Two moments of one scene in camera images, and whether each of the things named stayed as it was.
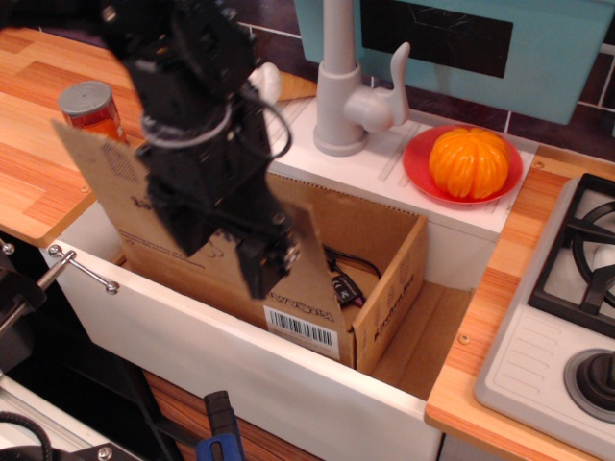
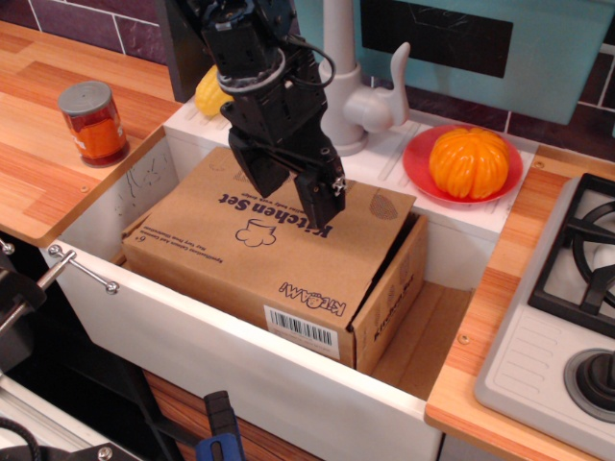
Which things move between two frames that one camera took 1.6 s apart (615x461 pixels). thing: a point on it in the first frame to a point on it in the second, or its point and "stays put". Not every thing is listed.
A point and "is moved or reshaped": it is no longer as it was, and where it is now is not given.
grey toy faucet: [347, 110] stays put
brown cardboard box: [356, 273] is moved or reshaped
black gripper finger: [267, 260] to [323, 194]
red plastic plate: [416, 159] stays put
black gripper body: [209, 174] to [295, 113]
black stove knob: [589, 380] stays put
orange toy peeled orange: [470, 163] stays put
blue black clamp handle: [226, 442] stays put
